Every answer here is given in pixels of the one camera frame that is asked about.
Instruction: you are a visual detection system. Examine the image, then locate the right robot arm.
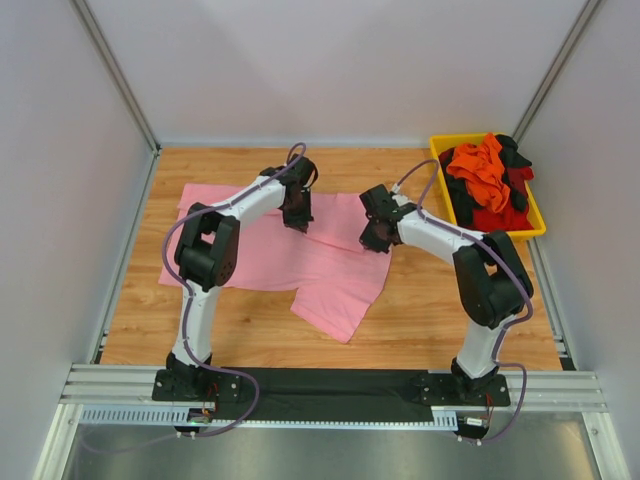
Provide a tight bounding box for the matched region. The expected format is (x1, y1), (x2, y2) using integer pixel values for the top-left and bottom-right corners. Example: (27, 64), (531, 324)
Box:
(359, 184), (533, 407)

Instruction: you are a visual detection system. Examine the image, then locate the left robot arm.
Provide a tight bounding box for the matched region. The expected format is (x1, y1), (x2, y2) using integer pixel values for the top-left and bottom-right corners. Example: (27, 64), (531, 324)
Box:
(152, 143), (318, 402)

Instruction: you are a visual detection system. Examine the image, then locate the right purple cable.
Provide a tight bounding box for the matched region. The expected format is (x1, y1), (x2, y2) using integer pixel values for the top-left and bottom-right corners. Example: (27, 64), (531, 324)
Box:
(392, 159), (536, 446)

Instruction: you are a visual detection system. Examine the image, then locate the black t shirt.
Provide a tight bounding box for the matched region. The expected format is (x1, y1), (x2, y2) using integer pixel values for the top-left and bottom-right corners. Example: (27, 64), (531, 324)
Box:
(438, 133), (532, 230)

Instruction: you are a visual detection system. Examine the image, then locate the right corner aluminium post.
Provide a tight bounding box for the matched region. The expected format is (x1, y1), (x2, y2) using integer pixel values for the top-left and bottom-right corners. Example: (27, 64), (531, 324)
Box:
(512, 0), (605, 144)

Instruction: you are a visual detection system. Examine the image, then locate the corner aluminium post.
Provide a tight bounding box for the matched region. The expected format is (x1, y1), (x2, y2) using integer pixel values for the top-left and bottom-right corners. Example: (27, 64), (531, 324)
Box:
(68, 0), (162, 154)
(512, 0), (605, 144)

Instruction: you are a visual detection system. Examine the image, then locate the pink t shirt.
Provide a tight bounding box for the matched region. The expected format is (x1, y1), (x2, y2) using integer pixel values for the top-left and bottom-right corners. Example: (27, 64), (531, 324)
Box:
(178, 181), (391, 343)

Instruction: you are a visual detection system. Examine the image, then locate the aluminium frame rail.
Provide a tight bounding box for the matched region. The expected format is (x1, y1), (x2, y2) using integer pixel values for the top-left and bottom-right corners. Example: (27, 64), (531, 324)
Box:
(59, 364), (608, 413)

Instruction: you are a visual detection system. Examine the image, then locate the red t shirt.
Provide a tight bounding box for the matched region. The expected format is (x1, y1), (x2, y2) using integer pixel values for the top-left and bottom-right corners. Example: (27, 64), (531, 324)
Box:
(471, 167), (534, 232)

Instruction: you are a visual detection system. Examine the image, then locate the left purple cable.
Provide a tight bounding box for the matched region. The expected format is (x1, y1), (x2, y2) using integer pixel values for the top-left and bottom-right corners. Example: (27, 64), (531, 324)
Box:
(162, 142), (309, 369)

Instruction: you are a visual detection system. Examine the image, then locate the left corner aluminium post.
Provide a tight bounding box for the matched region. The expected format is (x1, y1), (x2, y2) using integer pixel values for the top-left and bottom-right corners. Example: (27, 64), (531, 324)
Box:
(68, 0), (162, 154)

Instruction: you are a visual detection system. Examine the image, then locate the yellow plastic bin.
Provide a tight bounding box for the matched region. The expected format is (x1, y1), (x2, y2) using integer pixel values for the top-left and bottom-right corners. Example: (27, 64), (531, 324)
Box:
(428, 132), (548, 245)

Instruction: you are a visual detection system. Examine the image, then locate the grey slotted cable duct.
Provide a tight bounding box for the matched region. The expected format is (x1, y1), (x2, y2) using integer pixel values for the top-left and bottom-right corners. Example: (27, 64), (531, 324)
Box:
(79, 405), (489, 432)

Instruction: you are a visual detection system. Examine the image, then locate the orange t shirt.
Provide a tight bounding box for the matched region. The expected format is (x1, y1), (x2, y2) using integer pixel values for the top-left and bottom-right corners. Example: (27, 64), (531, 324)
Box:
(446, 133), (510, 213)

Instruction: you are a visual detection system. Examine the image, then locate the purple cable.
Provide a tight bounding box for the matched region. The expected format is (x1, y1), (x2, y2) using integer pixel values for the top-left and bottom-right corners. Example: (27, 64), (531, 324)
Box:
(162, 142), (309, 369)
(392, 159), (536, 446)

